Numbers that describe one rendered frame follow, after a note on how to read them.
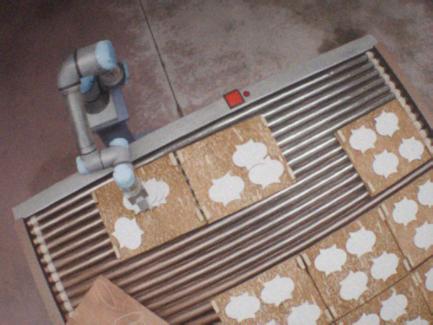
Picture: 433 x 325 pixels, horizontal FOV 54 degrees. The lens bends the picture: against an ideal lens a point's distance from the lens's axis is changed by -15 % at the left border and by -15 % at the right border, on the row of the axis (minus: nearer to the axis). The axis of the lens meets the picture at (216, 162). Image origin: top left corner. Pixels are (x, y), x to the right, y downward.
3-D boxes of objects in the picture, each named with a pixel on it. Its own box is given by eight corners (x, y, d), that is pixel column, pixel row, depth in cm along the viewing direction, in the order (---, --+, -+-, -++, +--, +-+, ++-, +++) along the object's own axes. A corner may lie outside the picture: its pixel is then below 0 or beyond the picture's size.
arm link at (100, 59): (98, 70, 220) (71, 46, 165) (128, 61, 220) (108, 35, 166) (103, 94, 220) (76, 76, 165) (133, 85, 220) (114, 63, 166)
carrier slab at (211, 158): (176, 152, 216) (175, 151, 214) (260, 115, 220) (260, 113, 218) (209, 223, 204) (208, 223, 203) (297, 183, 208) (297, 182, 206)
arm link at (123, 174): (129, 159, 177) (134, 180, 174) (135, 169, 187) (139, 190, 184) (109, 164, 177) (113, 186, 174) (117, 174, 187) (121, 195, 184)
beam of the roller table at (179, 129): (16, 211, 218) (11, 207, 212) (369, 39, 239) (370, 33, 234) (20, 225, 215) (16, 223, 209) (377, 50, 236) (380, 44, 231)
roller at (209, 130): (29, 220, 214) (24, 217, 209) (370, 52, 234) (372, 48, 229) (32, 229, 212) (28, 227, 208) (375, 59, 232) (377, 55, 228)
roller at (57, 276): (50, 276, 204) (46, 274, 199) (402, 97, 224) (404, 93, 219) (54, 285, 202) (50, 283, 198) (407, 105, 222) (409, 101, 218)
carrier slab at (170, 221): (91, 192, 212) (90, 191, 211) (172, 153, 216) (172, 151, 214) (121, 261, 200) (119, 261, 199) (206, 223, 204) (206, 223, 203)
